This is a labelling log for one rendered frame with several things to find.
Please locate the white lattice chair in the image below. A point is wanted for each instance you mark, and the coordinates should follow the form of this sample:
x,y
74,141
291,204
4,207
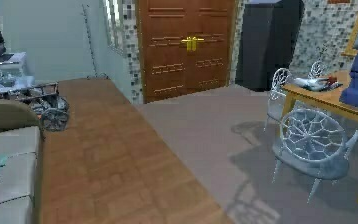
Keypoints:
x,y
317,69
276,95
312,143

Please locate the brown wooden double door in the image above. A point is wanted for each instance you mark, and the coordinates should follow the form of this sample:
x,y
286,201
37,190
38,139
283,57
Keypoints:
x,y
173,50

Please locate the black fridge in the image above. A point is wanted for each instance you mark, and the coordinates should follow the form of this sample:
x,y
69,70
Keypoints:
x,y
267,43

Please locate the grey metal wheeled cart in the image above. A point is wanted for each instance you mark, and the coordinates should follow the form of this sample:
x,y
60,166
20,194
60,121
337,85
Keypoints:
x,y
47,105

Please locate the white dish with food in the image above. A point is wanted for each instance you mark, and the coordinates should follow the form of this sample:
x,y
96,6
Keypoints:
x,y
315,83

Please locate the yellow wooden table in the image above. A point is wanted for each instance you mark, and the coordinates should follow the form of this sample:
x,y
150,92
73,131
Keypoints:
x,y
323,100

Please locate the grey sofa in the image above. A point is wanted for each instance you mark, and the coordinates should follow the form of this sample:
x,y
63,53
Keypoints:
x,y
12,166

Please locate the white side table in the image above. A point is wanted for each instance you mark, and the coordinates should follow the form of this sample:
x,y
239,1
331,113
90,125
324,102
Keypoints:
x,y
5,61

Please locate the yellow framed window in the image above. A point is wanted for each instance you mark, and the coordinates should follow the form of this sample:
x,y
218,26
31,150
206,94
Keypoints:
x,y
357,30

